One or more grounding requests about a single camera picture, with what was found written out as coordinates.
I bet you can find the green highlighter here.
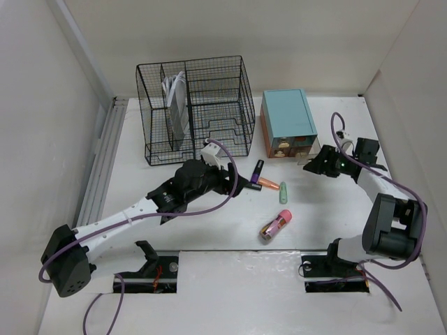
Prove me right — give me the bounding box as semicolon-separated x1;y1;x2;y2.
279;181;288;204

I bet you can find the aluminium rail frame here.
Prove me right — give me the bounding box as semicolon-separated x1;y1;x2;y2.
71;97;129;229

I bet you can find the purple highlighter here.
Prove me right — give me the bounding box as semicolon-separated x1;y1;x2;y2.
250;160;264;184

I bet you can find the yellow highlighter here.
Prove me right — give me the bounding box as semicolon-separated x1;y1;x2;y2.
245;182;262;191

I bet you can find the orange highlighter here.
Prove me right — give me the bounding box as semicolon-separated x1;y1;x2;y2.
258;177;280;191

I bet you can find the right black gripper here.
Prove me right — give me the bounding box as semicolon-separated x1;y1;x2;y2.
302;144;357;177

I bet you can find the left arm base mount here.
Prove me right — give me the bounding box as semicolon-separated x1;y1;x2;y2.
119;241;179;294

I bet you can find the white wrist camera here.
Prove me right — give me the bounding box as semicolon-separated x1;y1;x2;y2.
335;129;354;151
200;139;224;168

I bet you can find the pink capped clear tube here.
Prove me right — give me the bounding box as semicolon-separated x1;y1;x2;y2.
259;209;293;241

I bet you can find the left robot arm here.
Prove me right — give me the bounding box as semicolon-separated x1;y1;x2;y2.
39;160;249;297

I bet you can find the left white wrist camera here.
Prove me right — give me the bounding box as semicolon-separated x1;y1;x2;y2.
200;139;224;168

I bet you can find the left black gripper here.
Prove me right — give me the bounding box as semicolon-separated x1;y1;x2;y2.
185;158;247;203

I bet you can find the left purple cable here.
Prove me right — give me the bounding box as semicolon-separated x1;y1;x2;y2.
38;138;240;334

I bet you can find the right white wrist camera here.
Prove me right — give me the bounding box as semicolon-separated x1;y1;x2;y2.
335;129;354;151

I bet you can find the grey booklet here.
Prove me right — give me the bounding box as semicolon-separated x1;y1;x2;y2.
161;71;189;151

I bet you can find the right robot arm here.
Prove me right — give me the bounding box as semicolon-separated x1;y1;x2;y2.
303;137;427;275

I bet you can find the clear drawer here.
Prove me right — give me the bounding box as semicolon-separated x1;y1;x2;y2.
294;138;321;165

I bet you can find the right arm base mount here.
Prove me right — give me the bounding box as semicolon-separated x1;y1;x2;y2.
300;254;369;293

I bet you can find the teal drawer box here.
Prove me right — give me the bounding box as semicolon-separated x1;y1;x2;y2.
260;89;318;158

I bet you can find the black wire mesh organizer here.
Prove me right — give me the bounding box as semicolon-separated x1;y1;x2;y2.
135;55;256;166

